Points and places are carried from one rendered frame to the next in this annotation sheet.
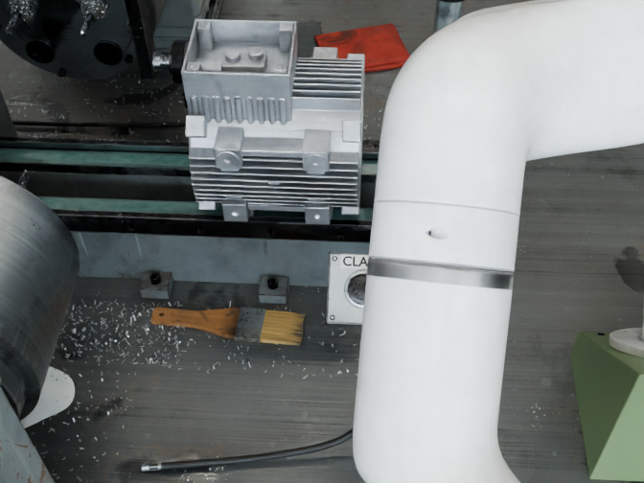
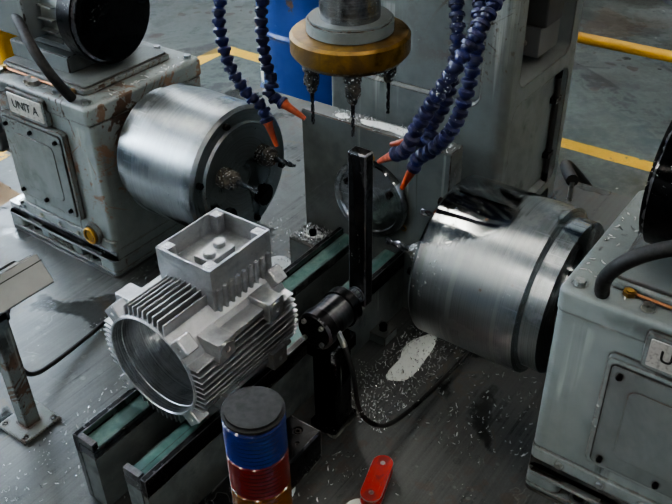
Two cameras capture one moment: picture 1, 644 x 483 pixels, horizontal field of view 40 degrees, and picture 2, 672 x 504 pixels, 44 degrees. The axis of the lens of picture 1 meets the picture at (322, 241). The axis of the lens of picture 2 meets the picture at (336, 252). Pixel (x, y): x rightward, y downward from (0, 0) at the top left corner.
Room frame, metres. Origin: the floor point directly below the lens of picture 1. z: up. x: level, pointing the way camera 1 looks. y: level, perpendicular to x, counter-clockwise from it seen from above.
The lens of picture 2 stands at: (1.45, -0.61, 1.78)
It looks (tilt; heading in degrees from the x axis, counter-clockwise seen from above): 35 degrees down; 122
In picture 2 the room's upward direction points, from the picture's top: 1 degrees counter-clockwise
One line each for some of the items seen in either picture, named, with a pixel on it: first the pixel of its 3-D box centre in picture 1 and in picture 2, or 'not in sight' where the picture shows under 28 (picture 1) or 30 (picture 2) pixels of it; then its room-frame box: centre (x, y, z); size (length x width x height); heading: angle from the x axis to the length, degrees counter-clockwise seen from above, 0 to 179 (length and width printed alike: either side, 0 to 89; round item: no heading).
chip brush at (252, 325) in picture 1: (227, 322); not in sight; (0.68, 0.13, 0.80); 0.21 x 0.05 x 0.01; 82
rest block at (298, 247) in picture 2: not in sight; (313, 256); (0.74, 0.45, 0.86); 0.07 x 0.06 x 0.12; 175
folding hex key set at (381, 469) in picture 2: not in sight; (377, 481); (1.08, 0.08, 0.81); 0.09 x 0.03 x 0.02; 102
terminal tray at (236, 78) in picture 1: (242, 71); (215, 259); (0.82, 0.09, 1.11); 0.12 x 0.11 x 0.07; 85
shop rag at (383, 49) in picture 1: (362, 49); not in sight; (1.26, -0.08, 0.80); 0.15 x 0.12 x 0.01; 102
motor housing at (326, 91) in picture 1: (281, 132); (203, 326); (0.81, 0.05, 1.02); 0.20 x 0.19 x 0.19; 85
